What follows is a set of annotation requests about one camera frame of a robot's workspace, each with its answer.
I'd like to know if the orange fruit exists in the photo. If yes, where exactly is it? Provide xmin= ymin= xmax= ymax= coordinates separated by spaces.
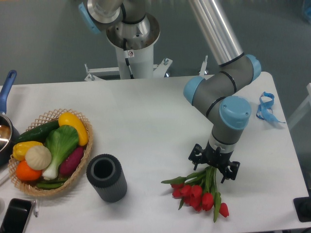
xmin=16 ymin=160 xmax=42 ymax=181

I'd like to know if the yellow bell pepper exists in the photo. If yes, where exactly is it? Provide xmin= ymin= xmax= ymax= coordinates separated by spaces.
xmin=12 ymin=141 xmax=43 ymax=161

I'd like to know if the purple sweet potato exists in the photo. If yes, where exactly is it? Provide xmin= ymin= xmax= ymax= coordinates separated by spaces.
xmin=59 ymin=147 xmax=84 ymax=177

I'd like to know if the cream steamed bun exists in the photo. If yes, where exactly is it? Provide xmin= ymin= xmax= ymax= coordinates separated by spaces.
xmin=25 ymin=145 xmax=52 ymax=170

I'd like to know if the green pea pod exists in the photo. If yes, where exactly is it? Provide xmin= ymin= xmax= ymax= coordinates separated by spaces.
xmin=35 ymin=180 xmax=66 ymax=190

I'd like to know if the black smartphone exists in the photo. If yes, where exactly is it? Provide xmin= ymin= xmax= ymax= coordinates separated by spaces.
xmin=0 ymin=198 xmax=33 ymax=233

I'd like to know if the green cucumber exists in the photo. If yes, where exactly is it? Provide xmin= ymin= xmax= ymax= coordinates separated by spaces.
xmin=16 ymin=121 xmax=59 ymax=143

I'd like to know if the green bok choy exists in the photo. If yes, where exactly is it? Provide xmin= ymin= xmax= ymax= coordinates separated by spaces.
xmin=42 ymin=125 xmax=79 ymax=180

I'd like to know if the dark grey ribbed vase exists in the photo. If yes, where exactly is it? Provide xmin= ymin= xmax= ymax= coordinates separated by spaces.
xmin=86 ymin=154 xmax=127 ymax=203

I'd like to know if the red tulip bouquet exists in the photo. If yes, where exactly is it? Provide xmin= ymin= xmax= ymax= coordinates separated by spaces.
xmin=161 ymin=166 xmax=229 ymax=222

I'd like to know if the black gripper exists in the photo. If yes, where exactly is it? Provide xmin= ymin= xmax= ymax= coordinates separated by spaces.
xmin=188 ymin=143 xmax=240 ymax=183

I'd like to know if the black device at table edge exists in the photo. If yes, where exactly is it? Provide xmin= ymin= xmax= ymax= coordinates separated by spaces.
xmin=293 ymin=197 xmax=311 ymax=222

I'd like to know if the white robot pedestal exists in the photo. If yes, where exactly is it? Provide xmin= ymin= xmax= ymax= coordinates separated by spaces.
xmin=84 ymin=40 xmax=209 ymax=82

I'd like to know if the blue handled saucepan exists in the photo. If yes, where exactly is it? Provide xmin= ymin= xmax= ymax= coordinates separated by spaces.
xmin=0 ymin=70 xmax=19 ymax=166

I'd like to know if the yellow squash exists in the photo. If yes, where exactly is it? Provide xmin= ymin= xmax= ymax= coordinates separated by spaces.
xmin=58 ymin=112 xmax=88 ymax=146

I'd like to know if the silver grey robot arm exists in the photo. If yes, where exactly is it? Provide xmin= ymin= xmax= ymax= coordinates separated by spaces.
xmin=78 ymin=0 xmax=261 ymax=180

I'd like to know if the tangled blue ribbon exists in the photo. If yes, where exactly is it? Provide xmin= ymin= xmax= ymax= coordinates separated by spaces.
xmin=256 ymin=92 xmax=285 ymax=123

